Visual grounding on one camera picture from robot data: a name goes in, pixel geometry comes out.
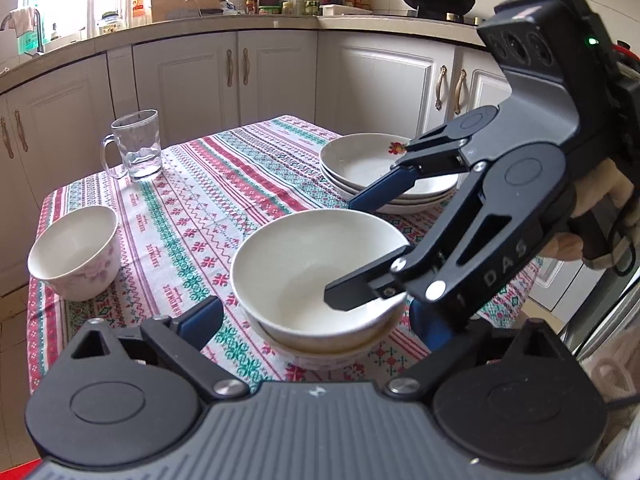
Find white cloth on faucet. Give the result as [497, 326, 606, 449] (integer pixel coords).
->
[9, 7, 37, 36]

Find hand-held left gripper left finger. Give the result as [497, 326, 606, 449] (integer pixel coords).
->
[70, 296, 248, 403]

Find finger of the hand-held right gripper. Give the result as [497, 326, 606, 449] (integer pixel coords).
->
[324, 161, 539, 312]
[348, 124, 472, 212]

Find green lidded glass jar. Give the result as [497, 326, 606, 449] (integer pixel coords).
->
[98, 11, 125, 36]

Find white pink-flowered bowl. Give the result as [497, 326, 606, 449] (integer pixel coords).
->
[231, 210, 413, 353]
[27, 206, 122, 302]

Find white rectangular tray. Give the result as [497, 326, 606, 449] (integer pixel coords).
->
[320, 4, 374, 17]

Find red gift box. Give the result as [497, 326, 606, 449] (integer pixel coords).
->
[0, 452, 46, 480]

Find stainless steel appliance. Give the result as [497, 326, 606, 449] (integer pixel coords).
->
[560, 255, 640, 366]

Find clear glass mug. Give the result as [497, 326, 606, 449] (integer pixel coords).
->
[100, 110, 164, 183]

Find person's right hand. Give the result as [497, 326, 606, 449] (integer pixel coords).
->
[545, 158, 640, 272]

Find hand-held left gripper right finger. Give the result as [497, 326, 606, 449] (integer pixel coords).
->
[385, 300, 573, 397]

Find white kitchen cabinets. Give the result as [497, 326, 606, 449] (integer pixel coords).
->
[0, 10, 571, 311]

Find striped patterned tablecloth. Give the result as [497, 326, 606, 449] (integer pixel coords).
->
[27, 115, 546, 396]

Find metal sink faucet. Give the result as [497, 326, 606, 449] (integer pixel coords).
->
[0, 7, 46, 55]

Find black cable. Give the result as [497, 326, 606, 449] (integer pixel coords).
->
[606, 215, 640, 277]

